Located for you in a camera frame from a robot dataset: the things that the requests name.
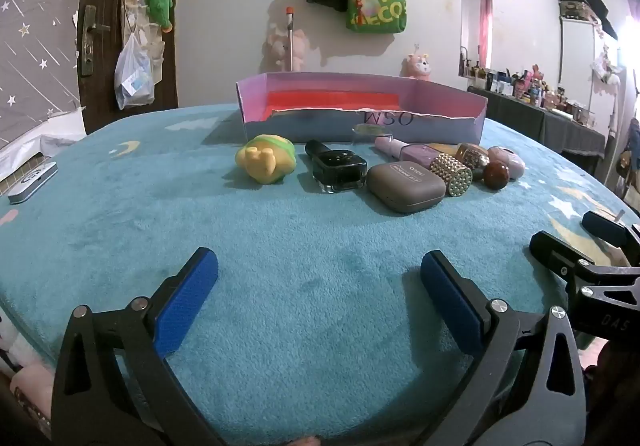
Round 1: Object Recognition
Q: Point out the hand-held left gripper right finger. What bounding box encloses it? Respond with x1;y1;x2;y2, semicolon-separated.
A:
420;250;586;446

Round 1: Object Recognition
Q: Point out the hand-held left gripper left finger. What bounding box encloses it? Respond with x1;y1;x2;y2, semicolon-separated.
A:
50;247;226;446

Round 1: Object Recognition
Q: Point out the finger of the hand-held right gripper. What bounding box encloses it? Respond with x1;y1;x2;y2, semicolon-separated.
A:
581;210;635;253
529;230;597;288

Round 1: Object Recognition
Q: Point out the dark red ball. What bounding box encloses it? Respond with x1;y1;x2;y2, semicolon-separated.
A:
482;162;511;190

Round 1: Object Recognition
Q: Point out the pale pink oval case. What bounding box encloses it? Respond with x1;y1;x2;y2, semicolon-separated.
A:
487;146;527;179

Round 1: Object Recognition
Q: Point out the grey eyeshadow case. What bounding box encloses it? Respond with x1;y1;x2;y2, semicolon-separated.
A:
366;161;447;214

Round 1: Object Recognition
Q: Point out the gold studded cylinder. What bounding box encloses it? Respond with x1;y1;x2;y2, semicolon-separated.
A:
430;152;473;197

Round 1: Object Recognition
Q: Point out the purple nail polish bottle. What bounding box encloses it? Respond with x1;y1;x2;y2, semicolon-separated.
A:
375;136;443;172

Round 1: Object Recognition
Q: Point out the yellow green toy figure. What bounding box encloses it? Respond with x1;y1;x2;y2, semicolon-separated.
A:
236;135;296;184

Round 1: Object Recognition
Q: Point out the black nail polish bottle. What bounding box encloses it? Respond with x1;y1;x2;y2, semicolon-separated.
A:
305;139;368;193

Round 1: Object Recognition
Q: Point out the purple cardboard box red inside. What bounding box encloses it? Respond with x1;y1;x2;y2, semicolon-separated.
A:
236;71;488;147

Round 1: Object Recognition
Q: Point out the person's right forearm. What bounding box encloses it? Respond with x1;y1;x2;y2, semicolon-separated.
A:
585;341;640;446

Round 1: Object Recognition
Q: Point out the table with dark cloth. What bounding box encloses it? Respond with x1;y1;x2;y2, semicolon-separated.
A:
467;86;608;172

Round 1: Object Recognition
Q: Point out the white pink plush toy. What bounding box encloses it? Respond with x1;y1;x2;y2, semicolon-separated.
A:
592;51;626;87

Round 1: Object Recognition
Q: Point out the row of cosmetic bottles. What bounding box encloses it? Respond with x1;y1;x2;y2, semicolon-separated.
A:
462;54;596;124

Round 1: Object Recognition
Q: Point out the tall framed mirror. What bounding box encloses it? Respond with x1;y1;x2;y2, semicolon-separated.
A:
557;0;631;127

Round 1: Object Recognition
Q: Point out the clear plastic bag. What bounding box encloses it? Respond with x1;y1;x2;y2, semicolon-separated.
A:
114;34;156;111

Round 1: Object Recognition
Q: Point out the dark brown door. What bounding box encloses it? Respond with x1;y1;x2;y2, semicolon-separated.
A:
80;0;188;134

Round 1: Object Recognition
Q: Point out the black hanging garment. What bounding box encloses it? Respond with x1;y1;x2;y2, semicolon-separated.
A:
570;0;621;40

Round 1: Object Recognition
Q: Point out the pink horned plush toy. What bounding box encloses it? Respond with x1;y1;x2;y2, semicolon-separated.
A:
402;44;433;81

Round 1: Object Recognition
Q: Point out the pink curtain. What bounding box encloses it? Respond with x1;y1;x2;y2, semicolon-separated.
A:
479;0;493;72

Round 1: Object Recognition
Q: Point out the pink plush bear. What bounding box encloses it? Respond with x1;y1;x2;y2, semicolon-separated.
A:
267;24;308;72

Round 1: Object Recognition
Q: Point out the mop with orange grip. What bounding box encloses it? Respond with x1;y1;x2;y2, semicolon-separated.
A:
285;6;296;73

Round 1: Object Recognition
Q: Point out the green plush crocodile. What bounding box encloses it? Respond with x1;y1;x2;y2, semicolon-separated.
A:
144;0;176;34

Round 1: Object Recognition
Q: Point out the metal door handle plate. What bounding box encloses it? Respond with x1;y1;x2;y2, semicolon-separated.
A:
79;5;112;78

